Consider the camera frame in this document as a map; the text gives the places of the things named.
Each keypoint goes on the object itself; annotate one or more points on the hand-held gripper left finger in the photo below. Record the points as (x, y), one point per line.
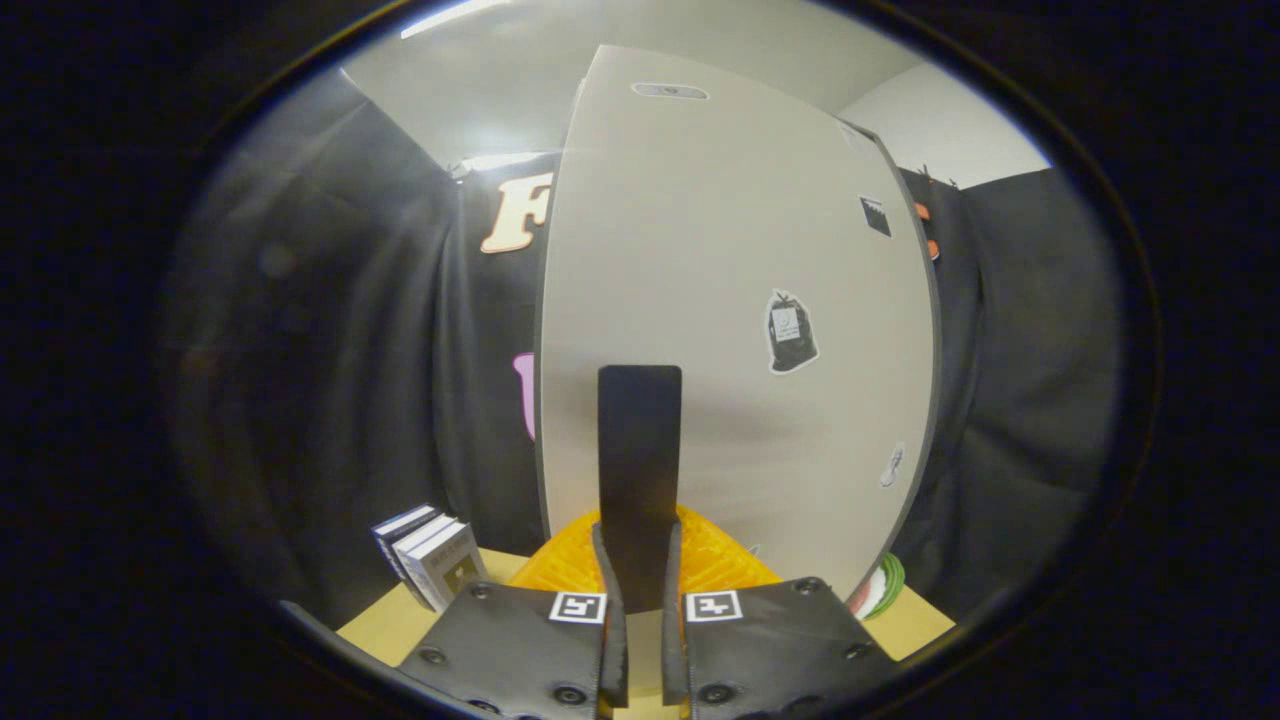
(611, 640)

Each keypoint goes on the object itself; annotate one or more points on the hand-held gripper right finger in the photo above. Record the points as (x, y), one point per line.
(673, 640)

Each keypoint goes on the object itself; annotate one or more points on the grey shoe cabinet door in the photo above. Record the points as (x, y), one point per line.
(720, 280)

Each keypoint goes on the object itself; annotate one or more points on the grey cover book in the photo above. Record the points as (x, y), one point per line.
(450, 575)

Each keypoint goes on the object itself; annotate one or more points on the green white red striped object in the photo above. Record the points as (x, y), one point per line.
(880, 590)

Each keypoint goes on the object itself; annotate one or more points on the white and blue book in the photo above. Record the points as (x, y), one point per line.
(420, 545)

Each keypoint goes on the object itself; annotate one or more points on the dark blue book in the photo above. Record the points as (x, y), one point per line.
(398, 525)

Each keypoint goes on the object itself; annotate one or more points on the black backdrop cloth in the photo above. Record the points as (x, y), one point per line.
(330, 350)

